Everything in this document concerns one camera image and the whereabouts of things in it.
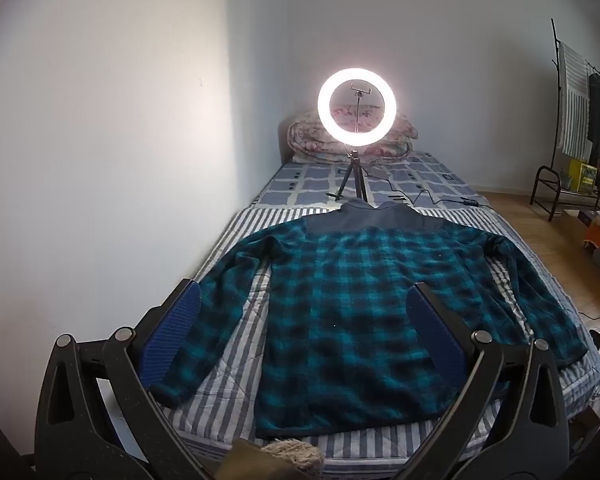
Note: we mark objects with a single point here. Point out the black tripod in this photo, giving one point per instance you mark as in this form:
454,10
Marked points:
352,170

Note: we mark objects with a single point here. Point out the striped hanging towel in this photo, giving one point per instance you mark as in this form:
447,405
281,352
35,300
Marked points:
575,110

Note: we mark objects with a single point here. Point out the teal plaid fleece jacket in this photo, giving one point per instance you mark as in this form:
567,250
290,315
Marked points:
340,310

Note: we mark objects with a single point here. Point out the dark blue box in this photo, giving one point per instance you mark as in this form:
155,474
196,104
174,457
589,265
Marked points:
580,217

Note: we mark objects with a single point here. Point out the phone holder clamp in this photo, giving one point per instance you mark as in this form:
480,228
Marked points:
360,90

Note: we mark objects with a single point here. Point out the yellow box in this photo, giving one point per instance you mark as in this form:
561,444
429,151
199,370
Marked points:
582,175

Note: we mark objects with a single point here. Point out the person's olive fur-trimmed jacket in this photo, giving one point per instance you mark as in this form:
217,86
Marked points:
280,460

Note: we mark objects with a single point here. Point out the black metal shoe rack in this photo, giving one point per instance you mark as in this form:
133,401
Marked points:
540,180

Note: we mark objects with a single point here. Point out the black metal clothes rack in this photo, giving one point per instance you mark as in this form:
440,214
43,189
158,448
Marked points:
556,60

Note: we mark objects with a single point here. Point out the folded floral quilt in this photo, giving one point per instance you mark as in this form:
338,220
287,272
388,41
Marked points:
305,140

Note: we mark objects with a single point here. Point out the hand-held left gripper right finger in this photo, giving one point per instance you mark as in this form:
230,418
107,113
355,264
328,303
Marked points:
430,330

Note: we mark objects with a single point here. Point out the blue checked bed sheet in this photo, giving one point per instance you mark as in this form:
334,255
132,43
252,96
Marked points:
430,175

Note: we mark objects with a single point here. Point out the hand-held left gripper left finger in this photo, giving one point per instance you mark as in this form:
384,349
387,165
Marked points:
175,330

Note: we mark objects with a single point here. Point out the striped grey white blanket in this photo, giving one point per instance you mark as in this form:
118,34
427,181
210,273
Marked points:
220,400

